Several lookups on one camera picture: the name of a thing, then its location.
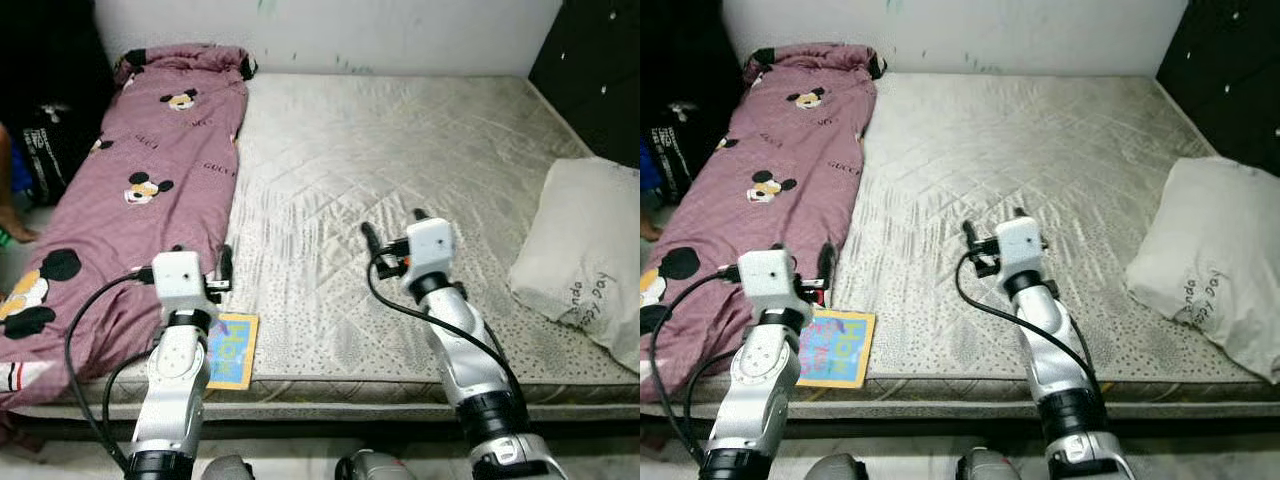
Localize grey robot leg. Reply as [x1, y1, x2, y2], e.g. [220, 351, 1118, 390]
[335, 448, 416, 480]
[805, 453, 869, 480]
[955, 447, 1021, 480]
[200, 455, 256, 480]

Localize grey quilted mattress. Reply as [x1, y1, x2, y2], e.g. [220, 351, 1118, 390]
[5, 72, 640, 421]
[645, 72, 1280, 421]

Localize dark wooden cabinet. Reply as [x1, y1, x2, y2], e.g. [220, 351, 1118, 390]
[1155, 0, 1280, 176]
[528, 0, 640, 169]

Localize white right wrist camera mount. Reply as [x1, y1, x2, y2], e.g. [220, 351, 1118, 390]
[403, 217, 456, 291]
[995, 215, 1046, 286]

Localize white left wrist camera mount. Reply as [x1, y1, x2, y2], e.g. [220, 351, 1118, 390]
[738, 248, 809, 321]
[150, 250, 216, 321]

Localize blue yellow children's book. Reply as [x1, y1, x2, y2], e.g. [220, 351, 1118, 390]
[200, 312, 261, 391]
[795, 307, 877, 391]

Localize black patterned bag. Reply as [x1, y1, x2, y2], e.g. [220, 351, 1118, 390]
[20, 98, 86, 206]
[645, 100, 701, 201]

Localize grey left robot leg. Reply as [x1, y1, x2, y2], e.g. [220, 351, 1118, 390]
[200, 455, 256, 480]
[805, 453, 869, 480]

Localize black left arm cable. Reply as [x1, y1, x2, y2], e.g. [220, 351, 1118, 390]
[685, 348, 748, 453]
[648, 266, 741, 468]
[64, 266, 156, 471]
[103, 348, 158, 453]

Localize grey right robot leg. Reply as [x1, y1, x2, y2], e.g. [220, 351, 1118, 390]
[955, 447, 1021, 480]
[335, 448, 416, 480]

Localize white pillow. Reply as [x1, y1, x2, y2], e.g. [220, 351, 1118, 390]
[508, 157, 640, 373]
[1125, 155, 1280, 383]

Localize pink cartoon mouse blanket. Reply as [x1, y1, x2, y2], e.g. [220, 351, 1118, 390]
[640, 42, 889, 401]
[0, 42, 259, 411]

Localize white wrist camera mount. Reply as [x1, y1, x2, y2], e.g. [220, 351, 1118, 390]
[738, 248, 809, 321]
[150, 250, 216, 321]
[403, 217, 456, 291]
[995, 215, 1046, 286]

